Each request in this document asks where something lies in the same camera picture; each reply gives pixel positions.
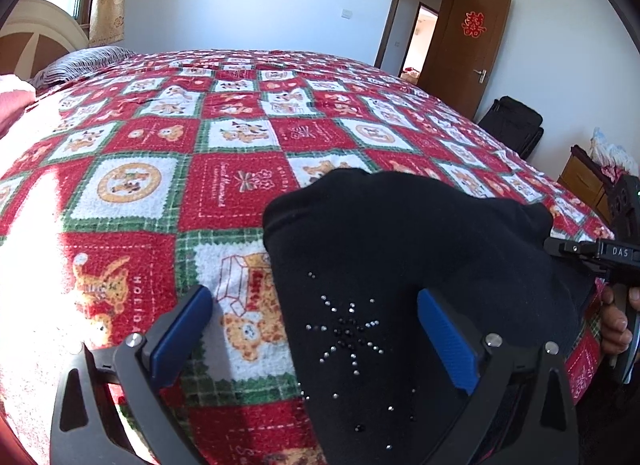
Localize black pants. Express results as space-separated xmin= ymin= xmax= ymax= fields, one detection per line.
xmin=262 ymin=168 xmax=597 ymax=465

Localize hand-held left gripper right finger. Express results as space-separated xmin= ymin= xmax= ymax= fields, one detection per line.
xmin=416 ymin=289 xmax=581 ymax=465

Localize wooden cabinet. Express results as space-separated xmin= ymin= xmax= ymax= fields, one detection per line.
xmin=557 ymin=145 xmax=620 ymax=226

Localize brown door frame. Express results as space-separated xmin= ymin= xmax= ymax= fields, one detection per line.
xmin=374 ymin=0 xmax=459 ymax=82

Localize wooden headboard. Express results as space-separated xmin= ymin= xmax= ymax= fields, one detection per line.
xmin=0 ymin=0 xmax=90 ymax=80

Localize black suitcase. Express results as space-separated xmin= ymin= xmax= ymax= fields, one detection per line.
xmin=477 ymin=96 xmax=545 ymax=162

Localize pink pillow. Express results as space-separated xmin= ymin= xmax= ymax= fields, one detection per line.
xmin=0 ymin=73 xmax=39 ymax=140

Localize person's right hand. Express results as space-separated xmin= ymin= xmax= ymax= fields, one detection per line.
xmin=597 ymin=284 xmax=640 ymax=359

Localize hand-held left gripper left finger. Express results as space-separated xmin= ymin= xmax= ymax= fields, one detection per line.
xmin=50 ymin=285 xmax=216 ymax=465

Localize brown wooden door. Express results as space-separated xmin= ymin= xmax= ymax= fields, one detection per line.
xmin=417 ymin=0 xmax=513 ymax=122

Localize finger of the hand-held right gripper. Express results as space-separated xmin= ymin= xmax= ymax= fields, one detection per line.
xmin=543 ymin=237 xmax=602 ymax=267

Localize striped grey pillow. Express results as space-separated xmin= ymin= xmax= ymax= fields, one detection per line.
xmin=29 ymin=46 xmax=137 ymax=89

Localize red paper door ornament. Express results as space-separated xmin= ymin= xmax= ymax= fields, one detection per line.
xmin=461 ymin=12 xmax=487 ymax=38

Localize red checked printed blanket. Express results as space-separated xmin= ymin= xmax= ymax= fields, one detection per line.
xmin=0 ymin=49 xmax=617 ymax=465

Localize white plastic bag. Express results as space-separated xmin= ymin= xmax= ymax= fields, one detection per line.
xmin=589 ymin=127 xmax=640 ymax=180

